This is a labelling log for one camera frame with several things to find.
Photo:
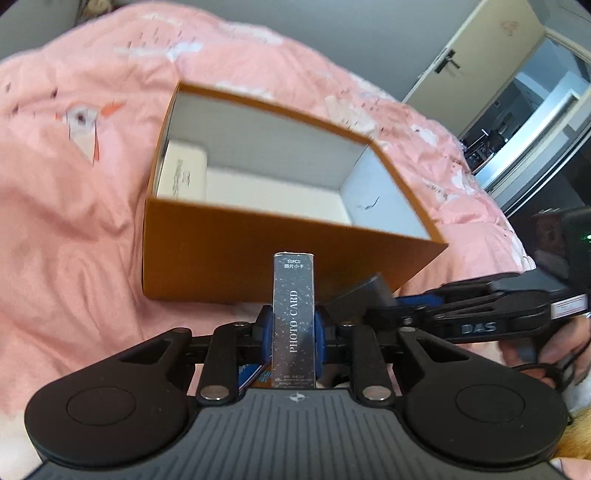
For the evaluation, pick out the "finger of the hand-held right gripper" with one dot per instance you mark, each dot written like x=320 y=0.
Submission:
x=508 y=323
x=420 y=300

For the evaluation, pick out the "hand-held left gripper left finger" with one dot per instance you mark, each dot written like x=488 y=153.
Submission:
x=265 y=332

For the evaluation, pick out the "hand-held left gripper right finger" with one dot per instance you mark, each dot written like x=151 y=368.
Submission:
x=322 y=332

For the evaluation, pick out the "silver card box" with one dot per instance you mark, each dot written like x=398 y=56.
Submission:
x=294 y=323

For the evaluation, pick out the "grey foam box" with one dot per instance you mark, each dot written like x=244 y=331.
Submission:
x=364 y=290

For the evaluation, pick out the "orange cardboard box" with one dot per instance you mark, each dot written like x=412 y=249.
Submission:
x=207 y=258

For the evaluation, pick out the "white box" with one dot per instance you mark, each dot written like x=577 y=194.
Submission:
x=182 y=168

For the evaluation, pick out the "person's right hand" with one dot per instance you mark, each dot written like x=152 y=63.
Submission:
x=563 y=350

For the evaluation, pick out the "blue printed card pack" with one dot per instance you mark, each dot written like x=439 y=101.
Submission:
x=251 y=374

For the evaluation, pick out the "black wardrobe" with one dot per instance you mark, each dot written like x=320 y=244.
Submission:
x=568 y=184

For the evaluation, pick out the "pink printed blanket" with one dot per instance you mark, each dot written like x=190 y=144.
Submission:
x=69 y=230

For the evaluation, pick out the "cream door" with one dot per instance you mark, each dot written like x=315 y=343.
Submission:
x=480 y=46

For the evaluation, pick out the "silver sliding door frame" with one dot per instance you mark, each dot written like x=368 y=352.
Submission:
x=545 y=152

